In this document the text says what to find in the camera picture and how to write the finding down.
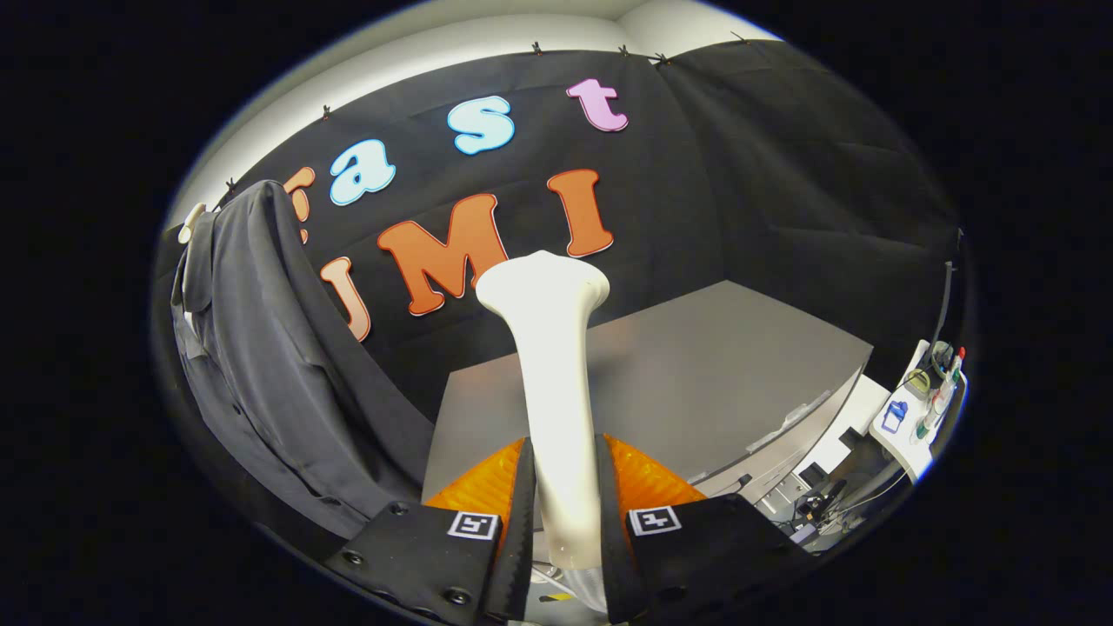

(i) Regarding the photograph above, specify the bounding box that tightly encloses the grey button-up shirt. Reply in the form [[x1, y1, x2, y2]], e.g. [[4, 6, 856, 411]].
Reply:
[[170, 180, 436, 540]]

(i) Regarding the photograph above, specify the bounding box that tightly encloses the grey cabinet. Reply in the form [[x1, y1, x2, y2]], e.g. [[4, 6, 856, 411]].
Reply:
[[420, 280, 875, 523]]

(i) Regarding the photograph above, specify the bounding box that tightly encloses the row of black cloth clips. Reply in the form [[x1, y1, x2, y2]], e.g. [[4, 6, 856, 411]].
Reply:
[[224, 33, 750, 192]]

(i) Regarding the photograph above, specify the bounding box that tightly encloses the white garment steamer head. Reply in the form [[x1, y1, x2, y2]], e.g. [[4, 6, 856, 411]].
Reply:
[[476, 250, 611, 570]]

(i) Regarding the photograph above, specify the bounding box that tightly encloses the white drawer unit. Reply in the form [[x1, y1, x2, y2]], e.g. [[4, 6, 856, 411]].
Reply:
[[796, 374, 892, 475]]

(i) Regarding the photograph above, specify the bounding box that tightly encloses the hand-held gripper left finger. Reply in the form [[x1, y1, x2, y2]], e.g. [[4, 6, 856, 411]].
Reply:
[[322, 436, 537, 625]]

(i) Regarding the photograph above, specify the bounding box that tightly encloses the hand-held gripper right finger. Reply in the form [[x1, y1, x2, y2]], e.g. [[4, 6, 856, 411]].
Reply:
[[594, 433, 814, 625]]

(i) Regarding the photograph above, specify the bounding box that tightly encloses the white desk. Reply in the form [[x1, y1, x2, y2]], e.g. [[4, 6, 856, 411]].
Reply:
[[870, 339, 968, 483]]

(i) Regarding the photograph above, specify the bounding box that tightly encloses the white mannequin torso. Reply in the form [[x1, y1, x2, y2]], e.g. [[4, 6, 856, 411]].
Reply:
[[177, 203, 210, 359]]

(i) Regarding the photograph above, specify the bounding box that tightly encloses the pile of cables and devices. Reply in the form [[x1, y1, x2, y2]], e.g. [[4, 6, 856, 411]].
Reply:
[[770, 469, 905, 547]]

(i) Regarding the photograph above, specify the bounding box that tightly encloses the clear plastic bottle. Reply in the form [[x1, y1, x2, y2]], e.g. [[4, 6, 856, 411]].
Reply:
[[915, 378, 957, 440]]

